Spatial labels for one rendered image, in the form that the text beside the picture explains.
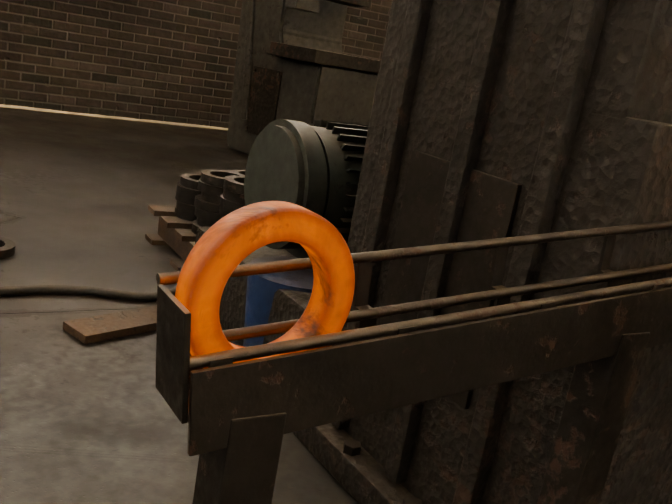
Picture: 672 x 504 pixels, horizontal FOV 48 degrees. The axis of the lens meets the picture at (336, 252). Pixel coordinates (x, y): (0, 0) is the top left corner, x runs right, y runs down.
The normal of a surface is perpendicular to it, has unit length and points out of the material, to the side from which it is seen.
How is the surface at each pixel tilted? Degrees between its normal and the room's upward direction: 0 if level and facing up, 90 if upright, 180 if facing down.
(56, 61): 90
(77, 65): 90
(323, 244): 90
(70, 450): 0
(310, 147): 45
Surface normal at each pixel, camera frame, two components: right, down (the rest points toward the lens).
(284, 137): -0.84, 0.00
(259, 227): 0.55, 0.30
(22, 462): 0.17, -0.95
